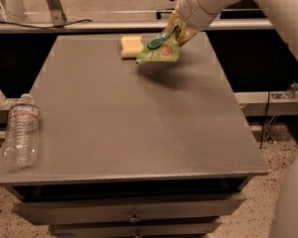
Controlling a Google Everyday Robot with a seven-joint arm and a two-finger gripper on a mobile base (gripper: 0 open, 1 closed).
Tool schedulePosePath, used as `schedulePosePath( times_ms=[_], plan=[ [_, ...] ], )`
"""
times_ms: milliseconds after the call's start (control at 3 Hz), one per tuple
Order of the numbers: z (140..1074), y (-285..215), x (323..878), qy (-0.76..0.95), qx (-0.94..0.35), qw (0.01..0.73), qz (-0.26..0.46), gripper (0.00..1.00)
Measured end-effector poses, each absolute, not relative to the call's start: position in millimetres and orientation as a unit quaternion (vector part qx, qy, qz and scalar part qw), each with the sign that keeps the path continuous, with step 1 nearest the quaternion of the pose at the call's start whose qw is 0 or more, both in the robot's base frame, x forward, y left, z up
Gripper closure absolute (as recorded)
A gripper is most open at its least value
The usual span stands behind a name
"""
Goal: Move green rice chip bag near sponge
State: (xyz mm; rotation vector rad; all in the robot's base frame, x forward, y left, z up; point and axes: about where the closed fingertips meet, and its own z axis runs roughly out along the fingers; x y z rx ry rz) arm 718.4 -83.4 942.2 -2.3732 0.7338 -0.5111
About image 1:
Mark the metal rail frame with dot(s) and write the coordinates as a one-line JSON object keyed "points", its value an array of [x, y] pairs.
{"points": [[78, 16]]}

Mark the clear plastic water bottle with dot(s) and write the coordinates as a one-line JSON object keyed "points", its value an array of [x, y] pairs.
{"points": [[21, 143]]}

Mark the grey drawer cabinet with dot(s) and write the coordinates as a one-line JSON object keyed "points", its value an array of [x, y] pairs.
{"points": [[113, 128]]}

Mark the metal bracket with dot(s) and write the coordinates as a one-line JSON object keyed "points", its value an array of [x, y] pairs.
{"points": [[288, 93]]}

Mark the yellow sponge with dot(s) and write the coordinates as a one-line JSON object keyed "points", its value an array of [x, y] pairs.
{"points": [[131, 47]]}

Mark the green rice chip bag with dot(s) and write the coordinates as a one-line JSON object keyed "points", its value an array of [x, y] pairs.
{"points": [[161, 49]]}

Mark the top grey drawer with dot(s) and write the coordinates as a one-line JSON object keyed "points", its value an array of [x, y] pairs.
{"points": [[129, 209]]}

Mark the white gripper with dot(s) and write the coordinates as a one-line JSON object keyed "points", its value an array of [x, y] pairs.
{"points": [[191, 13]]}

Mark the lower grey drawer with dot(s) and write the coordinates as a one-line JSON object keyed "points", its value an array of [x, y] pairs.
{"points": [[144, 228]]}

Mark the grey drawer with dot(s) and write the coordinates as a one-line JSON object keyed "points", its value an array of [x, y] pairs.
{"points": [[129, 209], [144, 228]]}

